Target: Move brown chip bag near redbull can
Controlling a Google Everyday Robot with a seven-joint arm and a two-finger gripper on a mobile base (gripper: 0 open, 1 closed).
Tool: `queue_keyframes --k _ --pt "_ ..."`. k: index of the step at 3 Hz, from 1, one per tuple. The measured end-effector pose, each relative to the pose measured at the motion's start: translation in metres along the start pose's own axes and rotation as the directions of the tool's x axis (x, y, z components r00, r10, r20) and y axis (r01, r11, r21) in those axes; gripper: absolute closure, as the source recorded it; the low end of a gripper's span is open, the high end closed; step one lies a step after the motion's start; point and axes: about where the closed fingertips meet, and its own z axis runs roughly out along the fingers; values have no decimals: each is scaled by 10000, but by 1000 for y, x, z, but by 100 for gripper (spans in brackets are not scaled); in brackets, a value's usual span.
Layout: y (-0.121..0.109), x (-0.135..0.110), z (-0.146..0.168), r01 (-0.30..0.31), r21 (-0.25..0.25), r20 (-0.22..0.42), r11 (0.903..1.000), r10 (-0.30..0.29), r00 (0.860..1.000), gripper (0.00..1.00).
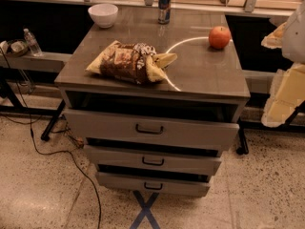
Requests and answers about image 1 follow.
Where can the brown chip bag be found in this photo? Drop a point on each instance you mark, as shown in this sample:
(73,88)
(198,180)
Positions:
(138,63)

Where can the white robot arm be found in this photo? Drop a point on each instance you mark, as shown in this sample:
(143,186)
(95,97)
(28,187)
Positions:
(287,91)

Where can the redbull can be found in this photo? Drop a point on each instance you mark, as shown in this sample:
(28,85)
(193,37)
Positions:
(164,14)

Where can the grey drawer cabinet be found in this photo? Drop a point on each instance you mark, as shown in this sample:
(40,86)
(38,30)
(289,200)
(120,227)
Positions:
(155,104)

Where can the middle drawer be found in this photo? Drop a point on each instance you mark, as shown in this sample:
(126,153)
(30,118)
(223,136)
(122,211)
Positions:
(199,165)

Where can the drawer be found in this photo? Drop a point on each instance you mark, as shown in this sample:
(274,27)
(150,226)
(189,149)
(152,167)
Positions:
(152,130)
(199,165)
(155,185)

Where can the top drawer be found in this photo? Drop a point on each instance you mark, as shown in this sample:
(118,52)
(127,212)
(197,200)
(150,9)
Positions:
(152,130)

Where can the bottom drawer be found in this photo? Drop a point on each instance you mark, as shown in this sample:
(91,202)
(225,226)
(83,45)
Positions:
(155,185)

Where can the orange apple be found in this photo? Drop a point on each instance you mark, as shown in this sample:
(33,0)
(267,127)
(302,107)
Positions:
(219,37)

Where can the white bowl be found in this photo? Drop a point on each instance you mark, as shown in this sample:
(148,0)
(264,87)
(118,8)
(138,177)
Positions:
(103,15)

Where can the grey side bench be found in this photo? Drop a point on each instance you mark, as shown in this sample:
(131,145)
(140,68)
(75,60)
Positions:
(49,62)

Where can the clear plastic water bottle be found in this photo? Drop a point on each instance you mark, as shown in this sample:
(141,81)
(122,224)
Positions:
(32,43)

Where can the small bowl on bench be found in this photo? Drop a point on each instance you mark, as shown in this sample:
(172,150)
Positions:
(16,48)

